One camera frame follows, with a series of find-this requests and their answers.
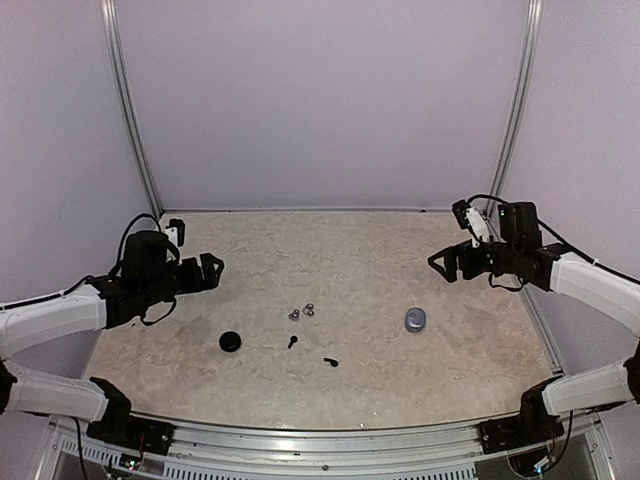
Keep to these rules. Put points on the aluminium frame post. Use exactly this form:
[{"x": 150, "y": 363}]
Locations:
[
  {"x": 519, "y": 99},
  {"x": 116, "y": 55}
]

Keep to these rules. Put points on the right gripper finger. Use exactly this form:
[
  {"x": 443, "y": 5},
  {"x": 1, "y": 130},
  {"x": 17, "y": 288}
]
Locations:
[
  {"x": 450, "y": 253},
  {"x": 447, "y": 267}
]

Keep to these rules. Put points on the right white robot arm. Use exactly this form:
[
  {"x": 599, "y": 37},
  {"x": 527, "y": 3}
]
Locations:
[{"x": 560, "y": 268}]

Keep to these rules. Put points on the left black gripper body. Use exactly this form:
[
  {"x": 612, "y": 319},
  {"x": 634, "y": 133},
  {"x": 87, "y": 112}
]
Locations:
[{"x": 192, "y": 282}]

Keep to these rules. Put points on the front aluminium rail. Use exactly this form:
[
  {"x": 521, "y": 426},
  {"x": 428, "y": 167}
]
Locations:
[{"x": 207, "y": 451}]

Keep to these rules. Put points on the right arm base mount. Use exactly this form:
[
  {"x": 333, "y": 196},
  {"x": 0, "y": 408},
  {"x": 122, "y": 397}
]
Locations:
[{"x": 514, "y": 432}]

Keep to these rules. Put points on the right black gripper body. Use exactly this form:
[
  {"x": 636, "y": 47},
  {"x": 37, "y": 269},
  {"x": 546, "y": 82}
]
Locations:
[{"x": 473, "y": 268}]

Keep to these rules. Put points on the grey oval earbud case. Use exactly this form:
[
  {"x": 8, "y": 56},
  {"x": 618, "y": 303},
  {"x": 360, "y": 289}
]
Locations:
[{"x": 415, "y": 320}]

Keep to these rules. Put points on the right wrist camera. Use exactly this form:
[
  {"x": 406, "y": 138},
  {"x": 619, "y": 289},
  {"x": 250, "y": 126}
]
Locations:
[{"x": 471, "y": 219}]

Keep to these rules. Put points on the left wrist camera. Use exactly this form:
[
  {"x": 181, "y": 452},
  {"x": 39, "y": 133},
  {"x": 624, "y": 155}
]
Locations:
[{"x": 175, "y": 230}]

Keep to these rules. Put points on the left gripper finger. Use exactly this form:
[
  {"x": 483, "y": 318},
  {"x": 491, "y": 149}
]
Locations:
[
  {"x": 211, "y": 265},
  {"x": 210, "y": 281}
]

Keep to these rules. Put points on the black earbud front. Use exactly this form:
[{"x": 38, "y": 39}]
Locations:
[{"x": 332, "y": 362}]

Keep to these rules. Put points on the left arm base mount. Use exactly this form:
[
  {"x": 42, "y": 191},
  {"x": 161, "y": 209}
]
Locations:
[{"x": 135, "y": 433}]

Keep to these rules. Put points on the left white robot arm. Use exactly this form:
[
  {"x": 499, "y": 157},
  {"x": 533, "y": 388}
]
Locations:
[{"x": 149, "y": 270}]

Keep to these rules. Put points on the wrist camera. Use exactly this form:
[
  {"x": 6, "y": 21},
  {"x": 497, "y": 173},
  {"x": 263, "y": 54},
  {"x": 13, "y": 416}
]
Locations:
[
  {"x": 471, "y": 219},
  {"x": 175, "y": 230}
]

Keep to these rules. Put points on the black round charging case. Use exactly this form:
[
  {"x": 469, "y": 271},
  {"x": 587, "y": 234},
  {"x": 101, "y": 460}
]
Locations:
[{"x": 230, "y": 341}]

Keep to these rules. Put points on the right aluminium frame post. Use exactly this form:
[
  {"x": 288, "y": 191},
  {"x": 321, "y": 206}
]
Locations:
[{"x": 519, "y": 99}]

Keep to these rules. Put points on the left aluminium frame post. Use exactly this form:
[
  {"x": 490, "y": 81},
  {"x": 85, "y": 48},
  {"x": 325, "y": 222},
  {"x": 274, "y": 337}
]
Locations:
[{"x": 116, "y": 55}]

